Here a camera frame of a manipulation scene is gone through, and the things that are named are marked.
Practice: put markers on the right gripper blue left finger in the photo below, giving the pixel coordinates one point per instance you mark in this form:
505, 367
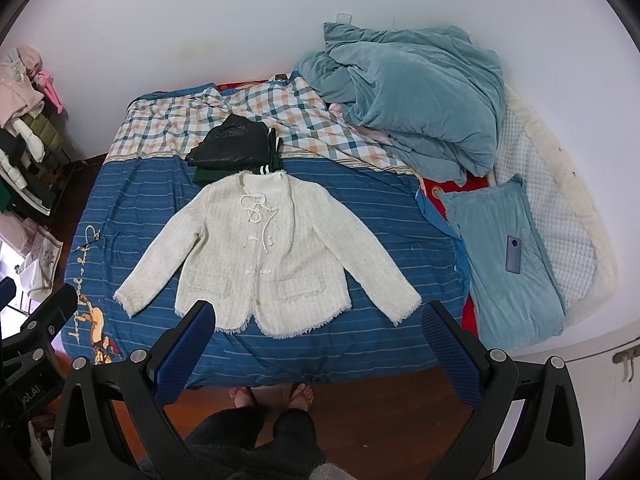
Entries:
88, 439

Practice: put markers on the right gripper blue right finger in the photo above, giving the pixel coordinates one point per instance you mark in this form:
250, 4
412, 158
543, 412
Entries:
548, 440

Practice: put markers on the white tweed jacket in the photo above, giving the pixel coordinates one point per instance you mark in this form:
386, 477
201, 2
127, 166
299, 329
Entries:
273, 250

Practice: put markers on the clothes pile on rack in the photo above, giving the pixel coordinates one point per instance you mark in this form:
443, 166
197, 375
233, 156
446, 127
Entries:
34, 165

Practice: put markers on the teal pillow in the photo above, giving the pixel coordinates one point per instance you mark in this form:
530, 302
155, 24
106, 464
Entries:
512, 311

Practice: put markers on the person's left foot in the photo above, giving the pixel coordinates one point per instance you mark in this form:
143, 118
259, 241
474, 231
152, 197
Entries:
242, 397

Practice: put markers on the person's foot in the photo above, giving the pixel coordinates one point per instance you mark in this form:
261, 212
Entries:
302, 397
242, 397

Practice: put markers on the blue smartphone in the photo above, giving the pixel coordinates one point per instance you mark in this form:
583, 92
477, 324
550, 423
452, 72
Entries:
513, 254

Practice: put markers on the white quilted mattress pad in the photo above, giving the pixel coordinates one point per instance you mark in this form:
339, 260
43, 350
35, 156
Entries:
570, 226

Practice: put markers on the person's right foot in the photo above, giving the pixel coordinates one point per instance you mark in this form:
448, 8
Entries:
302, 397

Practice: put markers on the dark green folded garment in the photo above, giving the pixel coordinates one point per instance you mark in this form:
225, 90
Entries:
203, 177

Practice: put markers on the plaid checkered quilt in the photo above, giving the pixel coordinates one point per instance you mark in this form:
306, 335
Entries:
168, 124

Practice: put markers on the black folded garment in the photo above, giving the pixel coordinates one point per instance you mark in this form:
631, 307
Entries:
238, 144

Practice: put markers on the teal velvet blanket pile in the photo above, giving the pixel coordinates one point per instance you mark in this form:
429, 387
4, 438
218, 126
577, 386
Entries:
439, 100

